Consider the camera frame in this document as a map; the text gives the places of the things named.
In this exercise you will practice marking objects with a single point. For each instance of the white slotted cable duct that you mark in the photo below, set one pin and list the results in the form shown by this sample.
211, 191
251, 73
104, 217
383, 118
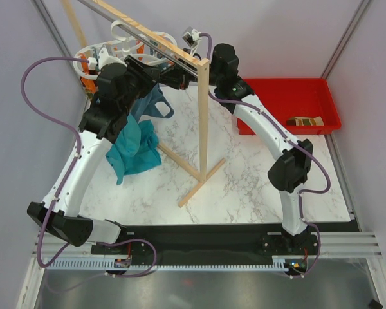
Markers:
111, 263

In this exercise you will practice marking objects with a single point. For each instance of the orange clothespin left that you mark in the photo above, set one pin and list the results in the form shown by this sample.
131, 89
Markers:
89, 70

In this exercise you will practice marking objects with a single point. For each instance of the teal cloth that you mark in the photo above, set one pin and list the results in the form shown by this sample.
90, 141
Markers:
135, 149

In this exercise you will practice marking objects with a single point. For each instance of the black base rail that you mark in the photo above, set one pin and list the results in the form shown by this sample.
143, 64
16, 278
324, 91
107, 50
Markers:
242, 243

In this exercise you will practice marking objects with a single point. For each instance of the white round clip hanger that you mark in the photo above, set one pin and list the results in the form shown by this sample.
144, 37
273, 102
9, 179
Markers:
121, 47

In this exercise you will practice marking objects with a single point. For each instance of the orange clothespin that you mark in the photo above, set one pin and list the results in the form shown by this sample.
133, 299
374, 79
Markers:
140, 51
89, 70

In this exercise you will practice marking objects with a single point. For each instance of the wooden drying rack frame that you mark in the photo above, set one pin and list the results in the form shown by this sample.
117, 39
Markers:
203, 174

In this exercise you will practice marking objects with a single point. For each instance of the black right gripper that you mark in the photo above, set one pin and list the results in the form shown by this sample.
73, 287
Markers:
177, 77

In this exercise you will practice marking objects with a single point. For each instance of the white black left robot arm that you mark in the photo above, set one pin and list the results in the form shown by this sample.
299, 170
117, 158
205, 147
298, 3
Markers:
58, 212

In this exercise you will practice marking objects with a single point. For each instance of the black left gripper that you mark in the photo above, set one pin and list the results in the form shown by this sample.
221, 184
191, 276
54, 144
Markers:
147, 74

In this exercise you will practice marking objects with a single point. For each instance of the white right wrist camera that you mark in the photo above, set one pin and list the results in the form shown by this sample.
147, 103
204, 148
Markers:
192, 38

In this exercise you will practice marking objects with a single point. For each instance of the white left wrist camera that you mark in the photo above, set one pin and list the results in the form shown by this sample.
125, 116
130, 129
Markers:
104, 58

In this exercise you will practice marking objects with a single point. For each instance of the striped sock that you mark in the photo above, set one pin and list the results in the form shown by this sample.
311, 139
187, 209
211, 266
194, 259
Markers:
305, 121

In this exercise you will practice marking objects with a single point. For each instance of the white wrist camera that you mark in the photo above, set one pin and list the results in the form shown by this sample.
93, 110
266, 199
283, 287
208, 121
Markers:
192, 38
104, 58

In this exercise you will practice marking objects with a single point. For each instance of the orange clothespin top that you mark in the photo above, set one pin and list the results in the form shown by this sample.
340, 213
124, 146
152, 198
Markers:
140, 51

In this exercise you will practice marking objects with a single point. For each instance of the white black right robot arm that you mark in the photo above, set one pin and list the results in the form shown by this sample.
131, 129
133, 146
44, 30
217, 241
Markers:
293, 157

